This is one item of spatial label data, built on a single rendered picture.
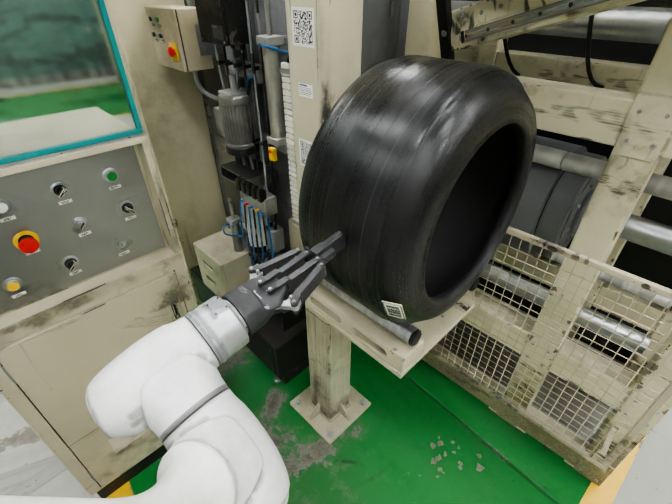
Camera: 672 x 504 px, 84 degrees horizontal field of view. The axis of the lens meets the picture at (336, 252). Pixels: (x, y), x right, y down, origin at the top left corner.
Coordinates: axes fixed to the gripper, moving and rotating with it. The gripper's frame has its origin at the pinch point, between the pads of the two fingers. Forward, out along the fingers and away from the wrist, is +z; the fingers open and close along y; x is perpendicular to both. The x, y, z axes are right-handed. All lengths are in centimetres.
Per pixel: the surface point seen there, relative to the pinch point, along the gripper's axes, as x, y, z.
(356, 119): -16.7, 6.0, 15.4
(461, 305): 46, -8, 40
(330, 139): -13.6, 9.3, 11.6
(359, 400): 124, 24, 23
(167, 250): 29, 67, -12
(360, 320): 35.9, 5.2, 10.7
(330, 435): 120, 22, 2
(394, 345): 35.9, -6.3, 10.5
